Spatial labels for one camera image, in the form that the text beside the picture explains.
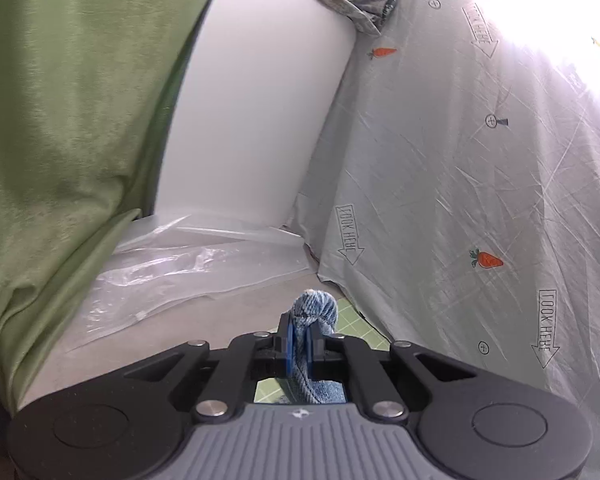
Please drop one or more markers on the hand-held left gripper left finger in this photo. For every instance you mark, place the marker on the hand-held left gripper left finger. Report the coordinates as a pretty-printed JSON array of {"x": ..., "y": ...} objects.
[{"x": 290, "y": 350}]

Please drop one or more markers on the white board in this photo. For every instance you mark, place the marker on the white board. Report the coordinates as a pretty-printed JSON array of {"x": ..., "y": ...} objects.
[{"x": 260, "y": 110}]

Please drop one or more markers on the clear plastic sheet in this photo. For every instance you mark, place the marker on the clear plastic sheet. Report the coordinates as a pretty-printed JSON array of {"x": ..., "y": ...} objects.
[{"x": 180, "y": 270}]

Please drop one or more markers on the green grid mat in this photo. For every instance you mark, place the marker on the green grid mat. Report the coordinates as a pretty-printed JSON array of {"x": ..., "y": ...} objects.
[{"x": 362, "y": 332}]

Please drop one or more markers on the green curtain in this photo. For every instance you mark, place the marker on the green curtain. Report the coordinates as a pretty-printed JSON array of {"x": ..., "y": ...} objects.
[{"x": 65, "y": 135}]

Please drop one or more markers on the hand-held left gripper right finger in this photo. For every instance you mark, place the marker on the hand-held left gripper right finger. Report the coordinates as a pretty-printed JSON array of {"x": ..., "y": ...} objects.
[{"x": 308, "y": 352}]

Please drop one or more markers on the blue denim jeans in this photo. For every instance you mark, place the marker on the blue denim jeans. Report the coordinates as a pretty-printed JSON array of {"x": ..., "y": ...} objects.
[{"x": 314, "y": 310}]

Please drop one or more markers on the grey carrot print sheet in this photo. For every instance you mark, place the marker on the grey carrot print sheet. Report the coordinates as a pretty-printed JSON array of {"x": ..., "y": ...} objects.
[{"x": 455, "y": 160}]

